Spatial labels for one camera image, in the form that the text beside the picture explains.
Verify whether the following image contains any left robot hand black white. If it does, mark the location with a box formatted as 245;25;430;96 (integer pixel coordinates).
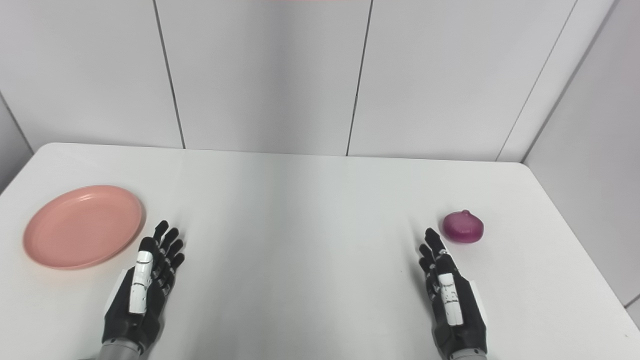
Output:
102;220;186;352

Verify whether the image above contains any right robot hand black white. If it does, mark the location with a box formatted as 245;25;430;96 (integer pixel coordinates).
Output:
418;228;489;359

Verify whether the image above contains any purple red onion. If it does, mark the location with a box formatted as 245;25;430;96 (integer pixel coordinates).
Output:
442;210;484;244

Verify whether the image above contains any pink round plate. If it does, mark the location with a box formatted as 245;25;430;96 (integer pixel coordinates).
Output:
22;185;145;271

